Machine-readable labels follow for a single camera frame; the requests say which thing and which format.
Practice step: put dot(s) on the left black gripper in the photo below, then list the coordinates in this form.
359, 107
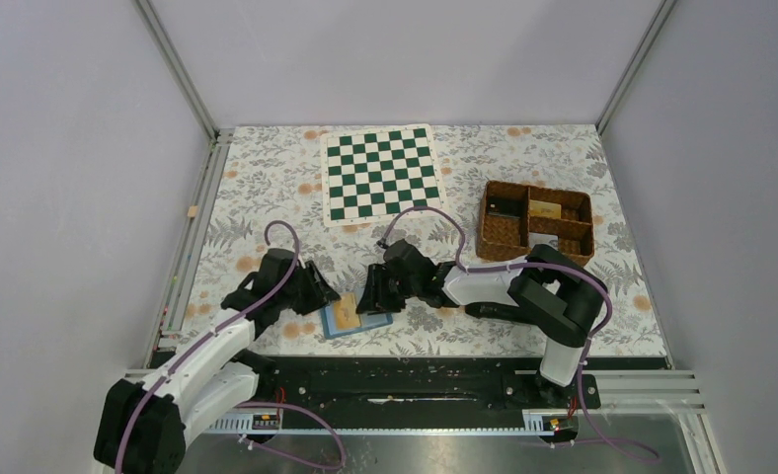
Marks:
321, 293

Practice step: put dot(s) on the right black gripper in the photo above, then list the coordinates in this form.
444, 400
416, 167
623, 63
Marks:
375, 297

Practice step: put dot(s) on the blue card holder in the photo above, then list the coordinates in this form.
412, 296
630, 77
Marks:
368, 321

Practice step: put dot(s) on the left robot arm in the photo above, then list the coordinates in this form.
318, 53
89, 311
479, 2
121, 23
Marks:
147, 425

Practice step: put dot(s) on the black card in basket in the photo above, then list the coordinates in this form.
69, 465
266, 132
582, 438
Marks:
505, 207

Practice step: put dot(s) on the white card in basket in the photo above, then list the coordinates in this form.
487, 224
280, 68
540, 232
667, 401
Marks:
536, 238

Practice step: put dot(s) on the gold card in basket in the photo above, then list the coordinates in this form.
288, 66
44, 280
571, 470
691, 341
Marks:
538, 208

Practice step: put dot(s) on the green white chessboard mat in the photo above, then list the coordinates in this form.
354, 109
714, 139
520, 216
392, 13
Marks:
372, 174

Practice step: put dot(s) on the brown wicker basket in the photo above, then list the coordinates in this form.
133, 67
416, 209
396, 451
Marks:
500, 239

